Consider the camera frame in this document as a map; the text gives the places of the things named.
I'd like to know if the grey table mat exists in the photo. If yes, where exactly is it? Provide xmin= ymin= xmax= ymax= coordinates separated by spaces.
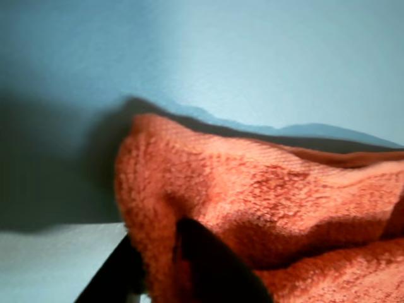
xmin=0 ymin=0 xmax=404 ymax=233

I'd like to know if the orange terry towel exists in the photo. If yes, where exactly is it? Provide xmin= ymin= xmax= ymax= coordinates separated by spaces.
xmin=115 ymin=113 xmax=404 ymax=303

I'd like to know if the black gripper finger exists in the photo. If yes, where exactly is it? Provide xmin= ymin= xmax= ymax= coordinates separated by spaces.
xmin=176 ymin=217 xmax=274 ymax=303
xmin=74 ymin=235 xmax=148 ymax=303

